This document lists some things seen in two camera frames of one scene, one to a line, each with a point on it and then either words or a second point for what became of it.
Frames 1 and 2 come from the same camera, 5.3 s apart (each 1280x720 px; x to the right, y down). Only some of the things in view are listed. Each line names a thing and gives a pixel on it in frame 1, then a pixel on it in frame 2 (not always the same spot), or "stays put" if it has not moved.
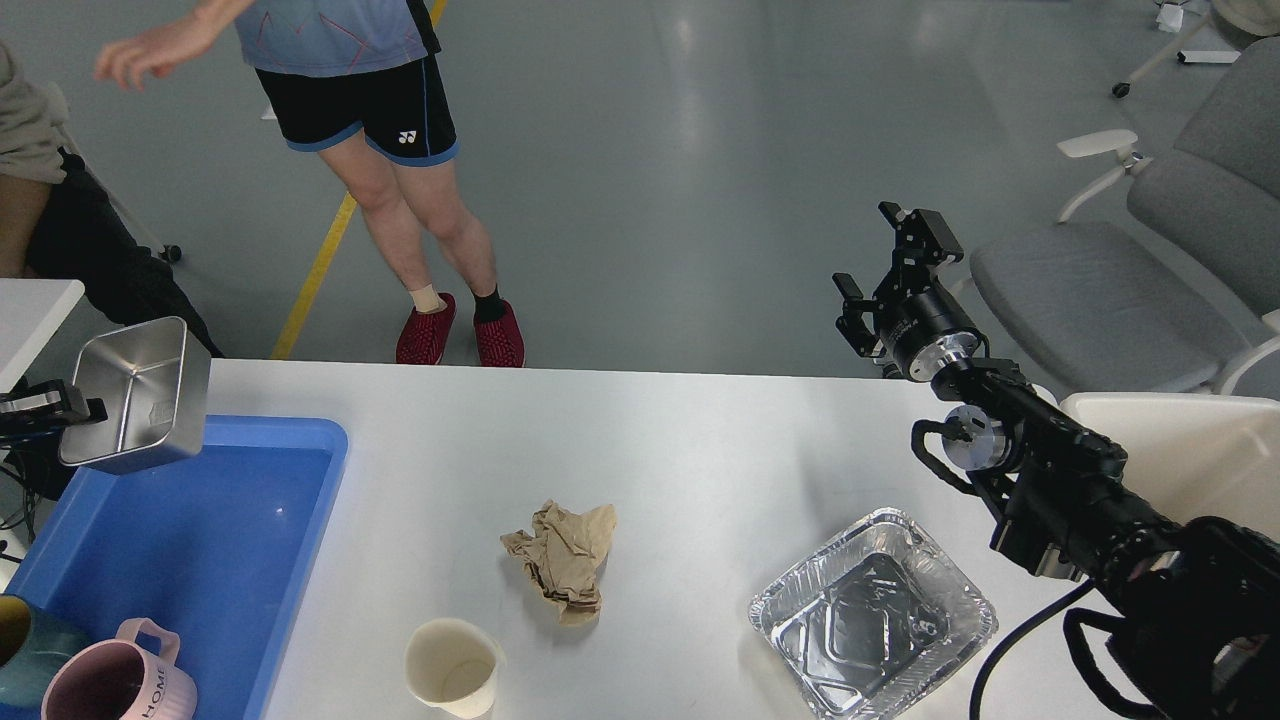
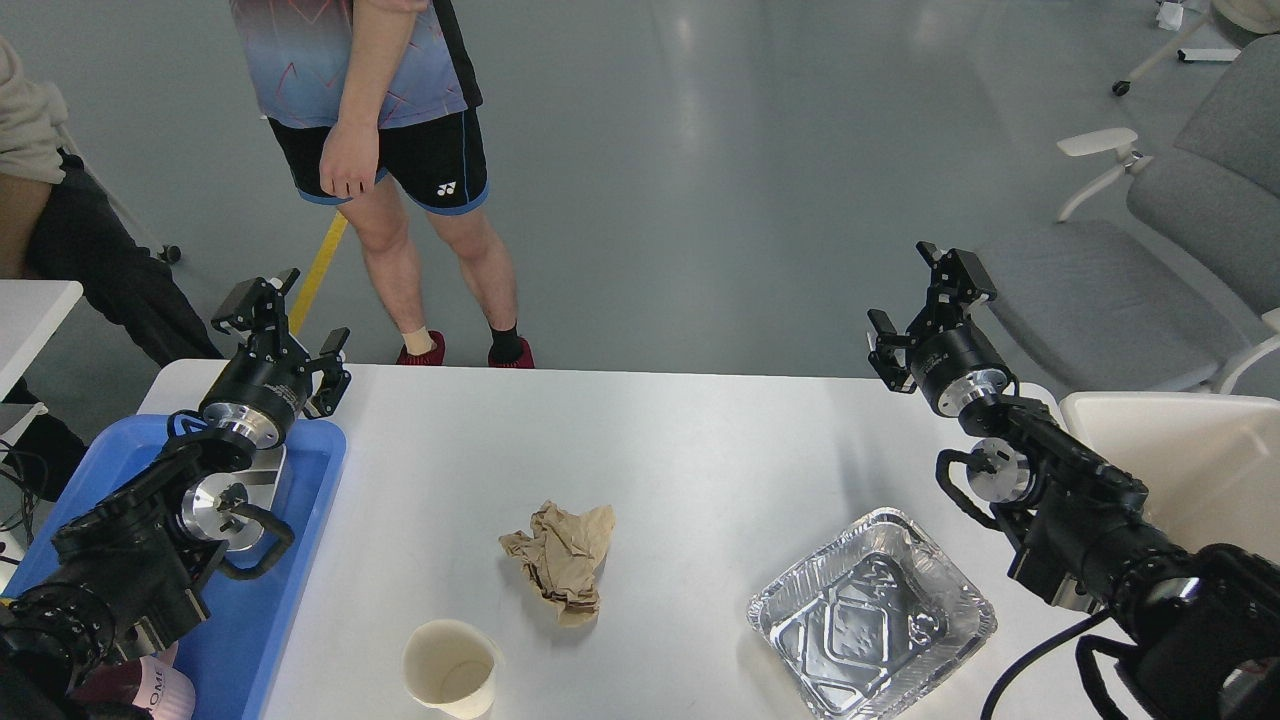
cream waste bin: x=1197 y=456 stays put
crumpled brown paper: x=564 y=556 stays put
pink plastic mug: x=133 y=676 stays put
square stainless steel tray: x=155 y=378 → x=241 y=529
